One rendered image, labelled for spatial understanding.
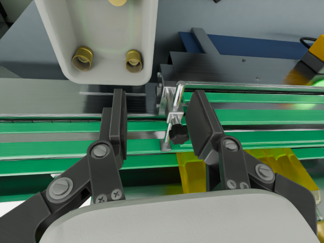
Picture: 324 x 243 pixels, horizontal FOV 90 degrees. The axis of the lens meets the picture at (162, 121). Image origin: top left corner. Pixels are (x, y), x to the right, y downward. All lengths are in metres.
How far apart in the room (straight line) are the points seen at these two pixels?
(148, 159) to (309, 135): 0.40
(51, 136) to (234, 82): 0.40
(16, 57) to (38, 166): 0.41
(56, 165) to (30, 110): 0.13
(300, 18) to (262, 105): 0.45
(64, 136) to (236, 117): 0.35
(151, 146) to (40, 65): 0.52
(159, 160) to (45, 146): 0.24
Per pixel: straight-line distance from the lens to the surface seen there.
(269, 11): 0.71
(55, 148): 0.38
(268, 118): 0.37
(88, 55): 0.39
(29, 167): 0.47
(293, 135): 0.50
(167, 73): 0.35
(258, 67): 0.48
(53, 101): 0.45
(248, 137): 0.42
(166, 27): 0.60
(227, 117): 0.32
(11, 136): 0.44
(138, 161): 0.42
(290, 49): 0.74
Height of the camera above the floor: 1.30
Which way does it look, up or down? 39 degrees down
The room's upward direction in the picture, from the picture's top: 172 degrees clockwise
